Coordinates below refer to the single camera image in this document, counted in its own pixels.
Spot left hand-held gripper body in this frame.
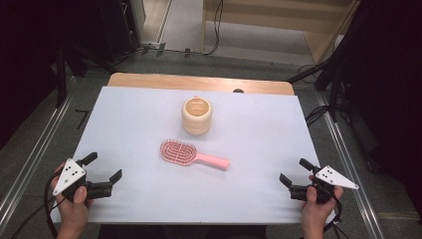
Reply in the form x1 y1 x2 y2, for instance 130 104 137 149
53 158 113 203

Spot black floor cables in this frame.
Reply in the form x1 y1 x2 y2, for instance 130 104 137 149
304 105 332 127

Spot white board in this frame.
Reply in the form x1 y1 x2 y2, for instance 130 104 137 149
49 86 336 225

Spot black hanging cable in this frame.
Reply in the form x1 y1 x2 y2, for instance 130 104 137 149
202 0 224 57

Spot pink hairbrush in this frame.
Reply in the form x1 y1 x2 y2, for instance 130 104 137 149
159 138 231 172

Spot left hand-held gripper black cable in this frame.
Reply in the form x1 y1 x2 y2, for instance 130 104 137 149
9 168 66 239

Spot person's left hand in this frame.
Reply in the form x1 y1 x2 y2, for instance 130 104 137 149
54 162 94 230

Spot person's right hand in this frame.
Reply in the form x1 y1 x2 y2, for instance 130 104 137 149
301 175 344 230

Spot cream ribbed cup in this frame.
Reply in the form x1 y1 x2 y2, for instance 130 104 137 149
180 96 214 136

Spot metal floor rail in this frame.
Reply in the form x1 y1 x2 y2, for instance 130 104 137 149
0 76 80 230
315 91 386 239

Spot person's dark clothed legs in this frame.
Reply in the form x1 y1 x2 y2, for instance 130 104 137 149
99 224 267 239

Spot right hand-held gripper black cable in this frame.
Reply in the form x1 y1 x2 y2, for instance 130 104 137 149
322 193 350 239

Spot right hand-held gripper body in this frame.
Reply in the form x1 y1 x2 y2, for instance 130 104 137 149
289 164 360 204

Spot hand-held gripper black cable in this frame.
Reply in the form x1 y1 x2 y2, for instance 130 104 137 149
9 168 66 239
322 193 350 239

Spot black metal stand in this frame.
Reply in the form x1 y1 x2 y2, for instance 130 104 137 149
287 49 343 123
54 41 117 108

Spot light wooden platform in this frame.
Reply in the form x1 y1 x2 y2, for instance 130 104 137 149
201 0 362 65

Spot wooden table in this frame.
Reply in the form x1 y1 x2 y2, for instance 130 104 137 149
107 73 296 97

